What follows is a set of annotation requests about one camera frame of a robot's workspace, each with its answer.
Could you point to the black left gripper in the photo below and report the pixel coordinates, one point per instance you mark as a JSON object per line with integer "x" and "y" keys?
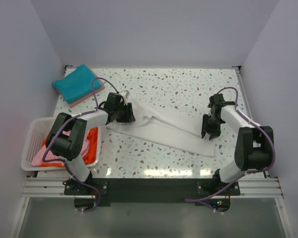
{"x": 128, "y": 117}

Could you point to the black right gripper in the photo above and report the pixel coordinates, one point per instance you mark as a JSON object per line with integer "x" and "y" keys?
{"x": 214, "y": 133}

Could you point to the white t shirt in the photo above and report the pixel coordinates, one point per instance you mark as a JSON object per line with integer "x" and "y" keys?
{"x": 166, "y": 127}

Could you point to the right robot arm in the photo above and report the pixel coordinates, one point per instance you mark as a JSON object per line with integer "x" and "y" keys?
{"x": 254, "y": 150}

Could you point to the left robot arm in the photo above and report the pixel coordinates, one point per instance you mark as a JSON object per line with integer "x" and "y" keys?
{"x": 65, "y": 139}

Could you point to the crumpled orange t shirt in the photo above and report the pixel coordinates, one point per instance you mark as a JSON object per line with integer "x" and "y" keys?
{"x": 88, "y": 151}

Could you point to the folded teal t shirt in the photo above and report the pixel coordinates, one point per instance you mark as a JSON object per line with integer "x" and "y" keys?
{"x": 76, "y": 84}

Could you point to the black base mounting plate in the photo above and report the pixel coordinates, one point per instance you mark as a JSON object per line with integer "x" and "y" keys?
{"x": 104, "y": 192}

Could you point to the white plastic basket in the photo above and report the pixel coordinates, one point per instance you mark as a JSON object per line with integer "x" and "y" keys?
{"x": 38, "y": 131}

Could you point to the crumpled pink t shirt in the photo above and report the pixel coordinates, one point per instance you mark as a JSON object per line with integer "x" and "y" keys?
{"x": 38, "y": 158}

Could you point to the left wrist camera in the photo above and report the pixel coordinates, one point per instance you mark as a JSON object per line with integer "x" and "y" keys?
{"x": 125, "y": 94}

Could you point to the aluminium frame rail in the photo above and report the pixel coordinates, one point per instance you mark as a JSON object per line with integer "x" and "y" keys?
{"x": 46, "y": 212}

